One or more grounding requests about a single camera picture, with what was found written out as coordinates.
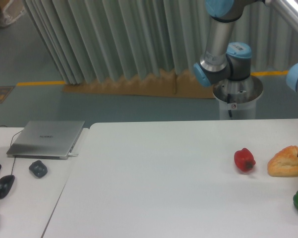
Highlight small black controller device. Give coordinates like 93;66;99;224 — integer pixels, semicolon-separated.
29;160;48;179

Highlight red bell pepper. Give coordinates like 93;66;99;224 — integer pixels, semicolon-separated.
234;148;256;172

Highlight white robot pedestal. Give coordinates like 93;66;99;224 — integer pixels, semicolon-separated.
213;75;263;120

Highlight black pedestal cable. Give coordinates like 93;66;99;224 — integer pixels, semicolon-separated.
227;93;233;120

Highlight pale green pleated curtain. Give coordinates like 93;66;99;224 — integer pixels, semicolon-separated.
24;0;298;84

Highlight white usb plug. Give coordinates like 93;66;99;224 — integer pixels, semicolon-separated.
68;153;78;157

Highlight brown cardboard sheet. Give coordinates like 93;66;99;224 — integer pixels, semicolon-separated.
62;69;214;99

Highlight silver closed laptop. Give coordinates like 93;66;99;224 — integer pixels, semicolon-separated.
6;120;85;159

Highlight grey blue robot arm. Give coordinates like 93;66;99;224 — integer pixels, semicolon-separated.
193;0;298;120

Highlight golden triangular pastry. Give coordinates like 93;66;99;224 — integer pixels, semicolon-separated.
267;145;298;178

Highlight black mouse cable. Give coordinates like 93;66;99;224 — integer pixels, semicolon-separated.
0;124;27;176

